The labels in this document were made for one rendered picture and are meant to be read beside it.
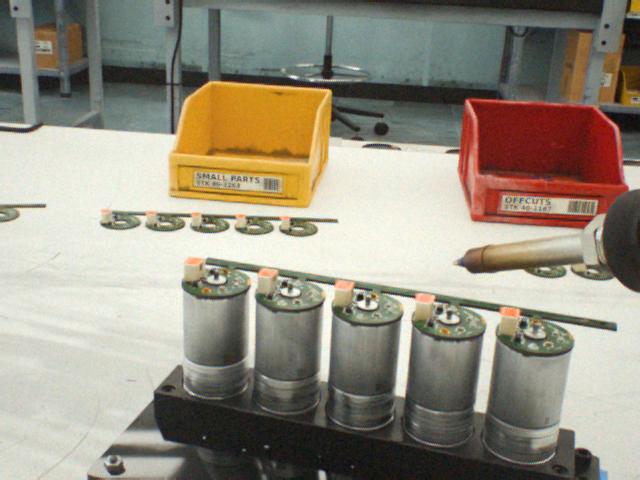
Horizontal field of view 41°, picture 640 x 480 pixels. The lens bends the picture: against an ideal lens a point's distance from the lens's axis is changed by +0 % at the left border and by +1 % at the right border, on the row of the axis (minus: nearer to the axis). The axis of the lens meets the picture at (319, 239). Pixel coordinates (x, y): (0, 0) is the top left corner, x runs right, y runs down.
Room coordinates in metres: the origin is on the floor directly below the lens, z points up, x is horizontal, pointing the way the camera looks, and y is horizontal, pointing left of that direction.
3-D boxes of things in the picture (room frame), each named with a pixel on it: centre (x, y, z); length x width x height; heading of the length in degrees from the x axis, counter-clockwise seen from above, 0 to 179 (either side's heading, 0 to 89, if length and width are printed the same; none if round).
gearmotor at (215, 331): (0.28, 0.04, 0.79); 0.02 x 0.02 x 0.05
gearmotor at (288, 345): (0.27, 0.01, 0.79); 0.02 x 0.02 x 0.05
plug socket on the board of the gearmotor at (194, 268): (0.28, 0.04, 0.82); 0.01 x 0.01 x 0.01; 74
